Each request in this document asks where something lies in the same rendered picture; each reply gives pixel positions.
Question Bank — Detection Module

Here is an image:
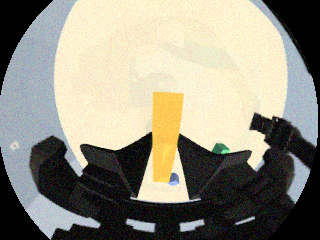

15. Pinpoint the small blue cube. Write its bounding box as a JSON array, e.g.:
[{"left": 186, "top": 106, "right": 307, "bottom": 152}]
[{"left": 168, "top": 172, "right": 180, "bottom": 187}]

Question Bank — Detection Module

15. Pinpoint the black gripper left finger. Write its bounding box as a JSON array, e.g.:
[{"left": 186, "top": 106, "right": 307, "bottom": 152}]
[{"left": 79, "top": 132, "right": 153, "bottom": 199}]

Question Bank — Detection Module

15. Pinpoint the small green block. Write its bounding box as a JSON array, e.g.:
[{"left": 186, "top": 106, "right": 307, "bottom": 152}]
[{"left": 212, "top": 143, "right": 231, "bottom": 155}]

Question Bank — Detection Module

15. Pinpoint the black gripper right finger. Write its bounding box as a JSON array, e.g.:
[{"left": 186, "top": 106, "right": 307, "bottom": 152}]
[{"left": 177, "top": 133, "right": 252, "bottom": 200}]

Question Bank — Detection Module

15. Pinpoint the orange bar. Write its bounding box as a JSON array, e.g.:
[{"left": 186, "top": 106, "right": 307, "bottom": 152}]
[{"left": 152, "top": 92, "right": 184, "bottom": 183}]

